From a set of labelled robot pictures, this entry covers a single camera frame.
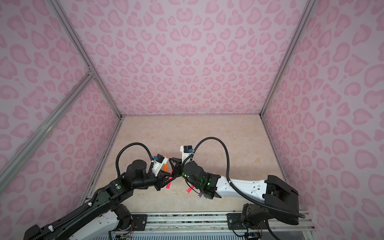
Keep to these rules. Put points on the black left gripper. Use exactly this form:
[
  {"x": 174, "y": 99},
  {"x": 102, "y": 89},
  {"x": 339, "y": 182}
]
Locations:
[{"x": 161, "y": 179}]

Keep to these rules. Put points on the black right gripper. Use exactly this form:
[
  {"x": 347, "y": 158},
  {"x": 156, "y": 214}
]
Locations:
[{"x": 177, "y": 167}]

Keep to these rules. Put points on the pink marker pen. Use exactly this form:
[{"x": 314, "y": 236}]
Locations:
[
  {"x": 189, "y": 189},
  {"x": 169, "y": 183}
]

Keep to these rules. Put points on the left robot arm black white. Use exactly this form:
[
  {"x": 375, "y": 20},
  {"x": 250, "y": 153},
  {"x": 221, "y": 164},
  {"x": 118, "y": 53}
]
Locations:
[{"x": 108, "y": 199}]

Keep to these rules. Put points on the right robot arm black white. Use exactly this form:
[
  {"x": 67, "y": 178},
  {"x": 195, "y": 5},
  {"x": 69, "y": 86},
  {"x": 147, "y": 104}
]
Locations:
[{"x": 267, "y": 199}]

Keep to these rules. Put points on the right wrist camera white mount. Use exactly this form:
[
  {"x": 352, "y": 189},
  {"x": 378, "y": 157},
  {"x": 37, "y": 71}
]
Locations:
[{"x": 187, "y": 153}]

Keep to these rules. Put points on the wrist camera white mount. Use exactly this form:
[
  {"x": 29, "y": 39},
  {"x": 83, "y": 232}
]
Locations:
[
  {"x": 158, "y": 163},
  {"x": 187, "y": 153}
]

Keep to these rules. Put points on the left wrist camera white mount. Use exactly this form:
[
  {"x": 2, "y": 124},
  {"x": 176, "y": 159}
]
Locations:
[{"x": 158, "y": 163}]

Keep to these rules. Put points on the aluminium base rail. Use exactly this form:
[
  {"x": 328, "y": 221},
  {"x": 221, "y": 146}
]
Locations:
[{"x": 192, "y": 226}]

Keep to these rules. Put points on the aluminium diagonal frame bar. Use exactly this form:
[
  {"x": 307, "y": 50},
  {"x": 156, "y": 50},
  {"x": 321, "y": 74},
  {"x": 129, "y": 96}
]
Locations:
[{"x": 23, "y": 155}]

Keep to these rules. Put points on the aluminium corner frame post left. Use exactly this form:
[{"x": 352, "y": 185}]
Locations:
[{"x": 79, "y": 46}]

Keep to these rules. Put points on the aluminium corner frame post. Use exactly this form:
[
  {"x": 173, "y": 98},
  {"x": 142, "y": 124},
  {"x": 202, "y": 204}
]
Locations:
[
  {"x": 79, "y": 46},
  {"x": 310, "y": 7}
]

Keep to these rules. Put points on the aluminium corner frame post right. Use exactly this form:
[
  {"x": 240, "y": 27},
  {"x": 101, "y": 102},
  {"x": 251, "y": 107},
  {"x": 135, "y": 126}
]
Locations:
[{"x": 310, "y": 7}]

